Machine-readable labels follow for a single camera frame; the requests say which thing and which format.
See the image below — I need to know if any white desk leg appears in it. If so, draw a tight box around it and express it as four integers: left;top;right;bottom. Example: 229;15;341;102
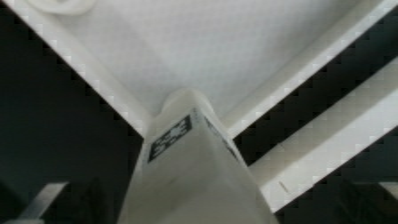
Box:
117;89;279;224

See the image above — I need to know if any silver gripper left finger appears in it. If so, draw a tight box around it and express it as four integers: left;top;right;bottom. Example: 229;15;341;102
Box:
10;182;69;224

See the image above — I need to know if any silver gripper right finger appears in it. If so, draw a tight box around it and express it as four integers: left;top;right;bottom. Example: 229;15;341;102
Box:
353;180;398;201

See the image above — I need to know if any white front rail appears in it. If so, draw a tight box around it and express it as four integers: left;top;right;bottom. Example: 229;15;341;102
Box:
250;57;398;211

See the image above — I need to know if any white desk tabletop tray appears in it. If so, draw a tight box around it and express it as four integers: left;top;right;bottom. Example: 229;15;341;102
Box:
0;0;398;134

